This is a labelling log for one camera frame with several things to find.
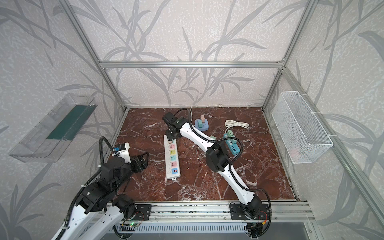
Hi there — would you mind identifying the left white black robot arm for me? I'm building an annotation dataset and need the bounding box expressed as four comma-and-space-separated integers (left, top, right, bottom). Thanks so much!
53, 137, 151, 240

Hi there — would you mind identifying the clear plastic wall tray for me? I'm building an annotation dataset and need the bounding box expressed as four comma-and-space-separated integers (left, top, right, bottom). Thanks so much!
9, 94, 98, 163

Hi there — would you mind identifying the white multicolour power strip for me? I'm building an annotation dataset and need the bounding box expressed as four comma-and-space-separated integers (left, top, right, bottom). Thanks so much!
164, 135, 181, 181

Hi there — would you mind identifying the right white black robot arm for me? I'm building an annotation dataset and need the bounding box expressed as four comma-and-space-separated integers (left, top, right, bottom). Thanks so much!
163, 108, 272, 235

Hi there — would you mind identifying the coiled white cable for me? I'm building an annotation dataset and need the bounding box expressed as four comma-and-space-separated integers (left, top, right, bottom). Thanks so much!
224, 119, 250, 133

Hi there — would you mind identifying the teal blue power strip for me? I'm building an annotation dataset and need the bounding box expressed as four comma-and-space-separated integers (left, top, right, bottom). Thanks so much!
223, 132, 240, 156

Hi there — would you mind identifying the white wire mesh basket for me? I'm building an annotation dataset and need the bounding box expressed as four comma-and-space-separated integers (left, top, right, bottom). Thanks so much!
272, 91, 334, 164

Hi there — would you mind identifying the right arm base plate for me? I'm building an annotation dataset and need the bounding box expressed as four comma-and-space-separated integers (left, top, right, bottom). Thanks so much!
229, 202, 270, 221

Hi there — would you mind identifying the white power strip cable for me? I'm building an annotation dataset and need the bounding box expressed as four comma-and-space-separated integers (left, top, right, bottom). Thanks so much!
188, 104, 224, 122

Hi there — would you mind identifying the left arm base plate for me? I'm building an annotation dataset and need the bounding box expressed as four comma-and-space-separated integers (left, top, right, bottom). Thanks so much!
132, 204, 152, 221

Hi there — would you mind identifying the light blue square socket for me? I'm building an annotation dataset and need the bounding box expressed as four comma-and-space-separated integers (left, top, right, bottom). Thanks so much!
194, 119, 209, 132

